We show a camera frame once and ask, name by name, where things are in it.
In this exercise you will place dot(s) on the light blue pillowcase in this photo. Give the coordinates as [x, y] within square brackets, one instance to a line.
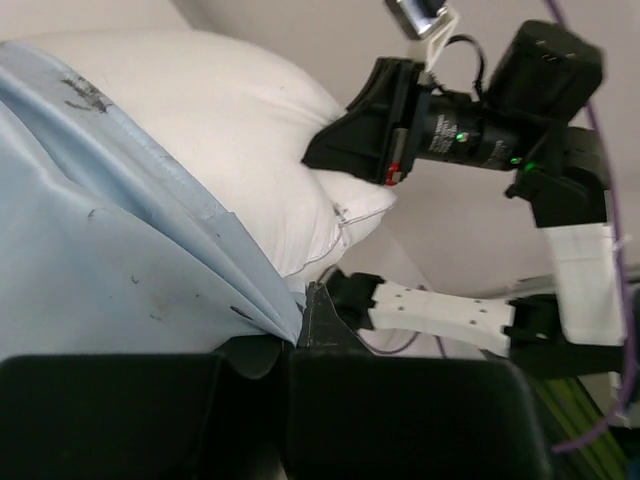
[108, 245]

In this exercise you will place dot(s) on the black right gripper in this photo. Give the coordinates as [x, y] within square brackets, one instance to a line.
[518, 115]

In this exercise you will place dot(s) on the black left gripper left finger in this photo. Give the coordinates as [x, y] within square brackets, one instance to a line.
[140, 416]

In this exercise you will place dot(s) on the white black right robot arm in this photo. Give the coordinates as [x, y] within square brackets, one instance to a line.
[570, 323]

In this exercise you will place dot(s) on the white pillow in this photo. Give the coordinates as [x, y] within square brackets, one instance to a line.
[239, 119]

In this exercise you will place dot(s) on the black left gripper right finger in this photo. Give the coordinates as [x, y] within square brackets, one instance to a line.
[354, 415]

